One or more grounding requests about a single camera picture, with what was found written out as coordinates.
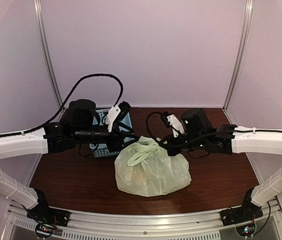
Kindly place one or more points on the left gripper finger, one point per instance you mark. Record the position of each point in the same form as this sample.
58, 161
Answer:
126, 126
127, 139

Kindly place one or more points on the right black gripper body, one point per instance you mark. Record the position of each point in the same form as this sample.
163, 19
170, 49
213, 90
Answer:
196, 142

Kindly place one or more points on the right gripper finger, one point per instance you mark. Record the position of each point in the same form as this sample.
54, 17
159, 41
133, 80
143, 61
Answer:
167, 141
172, 150

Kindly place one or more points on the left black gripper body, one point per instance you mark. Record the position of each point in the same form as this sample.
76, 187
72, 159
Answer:
85, 134

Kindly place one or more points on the light green plastic bag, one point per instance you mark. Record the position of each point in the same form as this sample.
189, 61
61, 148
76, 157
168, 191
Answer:
145, 169

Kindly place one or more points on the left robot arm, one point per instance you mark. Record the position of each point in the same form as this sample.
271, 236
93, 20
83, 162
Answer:
17, 145

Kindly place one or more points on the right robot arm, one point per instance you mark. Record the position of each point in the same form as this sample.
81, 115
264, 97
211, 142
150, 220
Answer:
264, 145

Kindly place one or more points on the light blue perforated basket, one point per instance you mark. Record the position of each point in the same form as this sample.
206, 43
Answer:
104, 143

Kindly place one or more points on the right circuit board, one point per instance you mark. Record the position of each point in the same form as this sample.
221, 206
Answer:
246, 230

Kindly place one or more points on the circuit board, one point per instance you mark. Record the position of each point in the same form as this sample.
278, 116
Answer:
246, 230
44, 230

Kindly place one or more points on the left circuit board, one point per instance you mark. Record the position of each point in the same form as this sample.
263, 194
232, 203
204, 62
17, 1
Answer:
44, 230

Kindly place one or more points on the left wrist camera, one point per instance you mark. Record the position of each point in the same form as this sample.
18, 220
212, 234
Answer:
116, 113

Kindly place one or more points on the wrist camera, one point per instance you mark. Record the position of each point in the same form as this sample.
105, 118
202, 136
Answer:
116, 113
171, 121

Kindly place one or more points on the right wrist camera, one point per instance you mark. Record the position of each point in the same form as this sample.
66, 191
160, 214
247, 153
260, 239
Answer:
171, 121

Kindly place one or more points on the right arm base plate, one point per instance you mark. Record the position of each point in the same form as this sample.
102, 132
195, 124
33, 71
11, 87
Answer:
237, 215

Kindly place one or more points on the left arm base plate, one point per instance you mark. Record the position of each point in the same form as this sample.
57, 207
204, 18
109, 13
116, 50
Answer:
55, 217

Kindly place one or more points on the left aluminium frame post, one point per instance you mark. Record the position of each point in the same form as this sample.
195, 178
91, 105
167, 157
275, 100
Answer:
38, 11

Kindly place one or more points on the aluminium frame post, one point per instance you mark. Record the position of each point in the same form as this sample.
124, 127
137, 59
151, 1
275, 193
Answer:
38, 11
245, 31

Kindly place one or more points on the front aluminium rail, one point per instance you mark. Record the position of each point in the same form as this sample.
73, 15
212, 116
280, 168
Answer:
205, 225

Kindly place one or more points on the right aluminium frame post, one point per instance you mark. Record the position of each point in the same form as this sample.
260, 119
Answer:
245, 31

